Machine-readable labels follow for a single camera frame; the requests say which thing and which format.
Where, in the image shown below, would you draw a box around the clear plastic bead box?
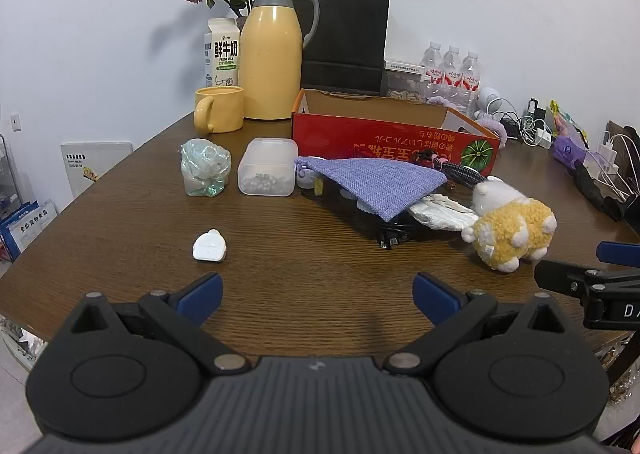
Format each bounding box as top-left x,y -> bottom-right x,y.
237,136 -> 299,197

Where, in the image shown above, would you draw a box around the red cardboard box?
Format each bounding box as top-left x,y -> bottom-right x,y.
291,88 -> 502,180

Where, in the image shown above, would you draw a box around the clear water bottle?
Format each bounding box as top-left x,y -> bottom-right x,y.
459,51 -> 482,117
441,45 -> 463,105
421,41 -> 445,100

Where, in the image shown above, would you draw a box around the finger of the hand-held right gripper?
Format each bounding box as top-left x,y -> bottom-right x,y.
534,258 -> 640,302
596,241 -> 640,266

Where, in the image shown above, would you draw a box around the black cloth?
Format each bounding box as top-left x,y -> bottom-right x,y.
572,159 -> 626,222

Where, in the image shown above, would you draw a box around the yellow thermos jug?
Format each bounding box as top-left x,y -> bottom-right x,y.
239,0 -> 321,121

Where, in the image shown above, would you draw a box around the small white charger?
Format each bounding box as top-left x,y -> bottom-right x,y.
192,229 -> 225,263

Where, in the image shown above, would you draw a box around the tangle of cables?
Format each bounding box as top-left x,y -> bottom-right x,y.
500,99 -> 553,150

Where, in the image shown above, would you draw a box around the white milk carton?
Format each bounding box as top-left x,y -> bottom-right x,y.
203,18 -> 242,89

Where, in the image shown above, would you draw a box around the black cable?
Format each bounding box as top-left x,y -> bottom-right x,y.
375,214 -> 426,251

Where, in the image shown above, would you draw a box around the purple woven pouch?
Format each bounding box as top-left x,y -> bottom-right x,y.
294,156 -> 449,223

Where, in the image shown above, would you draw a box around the yellow mug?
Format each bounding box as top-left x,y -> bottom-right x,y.
193,85 -> 245,134

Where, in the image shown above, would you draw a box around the clear plastic bag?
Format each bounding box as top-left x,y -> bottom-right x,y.
179,138 -> 233,198

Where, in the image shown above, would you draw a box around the blue printed packets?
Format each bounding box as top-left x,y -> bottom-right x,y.
0,199 -> 56,262

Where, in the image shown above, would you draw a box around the clear food container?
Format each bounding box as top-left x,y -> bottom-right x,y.
383,58 -> 429,102

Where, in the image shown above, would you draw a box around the wire rack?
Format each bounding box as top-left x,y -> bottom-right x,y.
0,134 -> 23,215

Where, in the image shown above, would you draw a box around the black paper bag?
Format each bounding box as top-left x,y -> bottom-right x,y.
291,0 -> 391,97

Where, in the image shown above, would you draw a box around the brown organizer with white cables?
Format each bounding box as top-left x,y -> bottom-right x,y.
597,120 -> 640,215

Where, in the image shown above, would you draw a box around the white knitted cloth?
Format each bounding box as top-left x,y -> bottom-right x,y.
407,194 -> 480,232

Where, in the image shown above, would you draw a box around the yellow and white plush toy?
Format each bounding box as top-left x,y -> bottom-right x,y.
460,176 -> 557,274

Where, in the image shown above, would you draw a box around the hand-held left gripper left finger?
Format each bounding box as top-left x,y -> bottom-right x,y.
70,272 -> 251,376

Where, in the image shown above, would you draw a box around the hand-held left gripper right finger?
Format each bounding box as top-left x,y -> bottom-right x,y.
382,272 -> 568,376

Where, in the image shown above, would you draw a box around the colourful snack packet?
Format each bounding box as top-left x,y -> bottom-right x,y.
550,100 -> 588,140

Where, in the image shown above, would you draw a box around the braided cable with pink tie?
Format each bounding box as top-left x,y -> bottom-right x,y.
420,149 -> 488,187

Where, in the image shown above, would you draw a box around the purple bag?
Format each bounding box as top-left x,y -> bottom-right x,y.
551,134 -> 586,170

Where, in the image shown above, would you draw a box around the white flat panel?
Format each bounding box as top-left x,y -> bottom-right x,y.
61,140 -> 133,200

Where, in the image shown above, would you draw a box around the black power adapter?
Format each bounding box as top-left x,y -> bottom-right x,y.
523,97 -> 547,124

